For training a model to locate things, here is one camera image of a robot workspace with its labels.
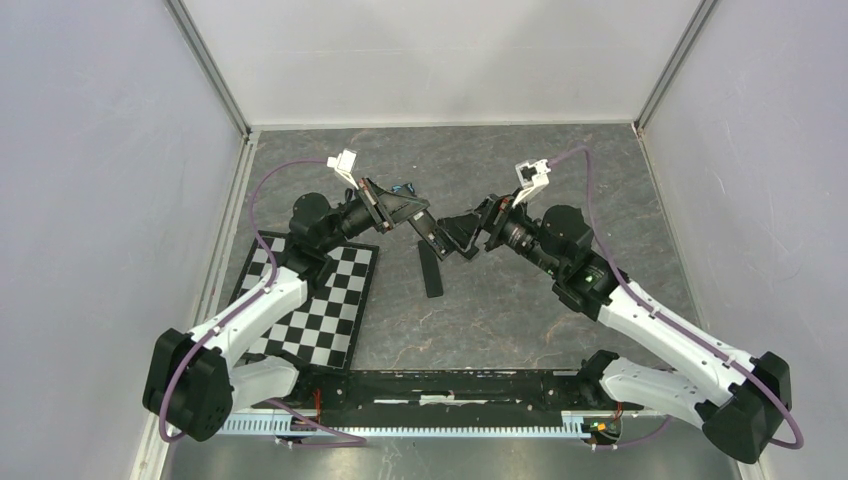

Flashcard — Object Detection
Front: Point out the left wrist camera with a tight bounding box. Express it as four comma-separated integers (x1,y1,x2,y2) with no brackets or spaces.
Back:
326,149,359,190

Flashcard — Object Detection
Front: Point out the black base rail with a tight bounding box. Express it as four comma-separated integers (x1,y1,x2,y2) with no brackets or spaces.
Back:
282,370,622,428

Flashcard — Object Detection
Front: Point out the black remote control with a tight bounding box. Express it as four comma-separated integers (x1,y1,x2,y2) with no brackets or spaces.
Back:
408,210,456,260

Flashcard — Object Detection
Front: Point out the checkerboard calibration board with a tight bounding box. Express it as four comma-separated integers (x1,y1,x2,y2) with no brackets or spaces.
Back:
244,243,379,370

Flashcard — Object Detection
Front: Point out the white cable comb strip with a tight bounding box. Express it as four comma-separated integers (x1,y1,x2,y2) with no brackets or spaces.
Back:
218,409,618,441

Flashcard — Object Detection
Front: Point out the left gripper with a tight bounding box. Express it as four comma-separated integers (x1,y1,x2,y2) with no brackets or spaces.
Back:
319,175,429,253

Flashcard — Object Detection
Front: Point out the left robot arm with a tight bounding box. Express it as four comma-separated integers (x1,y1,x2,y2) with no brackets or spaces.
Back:
142,178,430,443

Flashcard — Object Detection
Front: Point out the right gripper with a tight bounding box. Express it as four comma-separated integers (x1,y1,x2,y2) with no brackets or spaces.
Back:
436,188,562,278

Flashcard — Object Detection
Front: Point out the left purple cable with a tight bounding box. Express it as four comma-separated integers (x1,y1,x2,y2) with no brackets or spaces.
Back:
157,158,333,444

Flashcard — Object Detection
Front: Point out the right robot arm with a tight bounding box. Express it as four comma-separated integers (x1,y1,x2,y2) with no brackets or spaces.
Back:
437,195,792,464

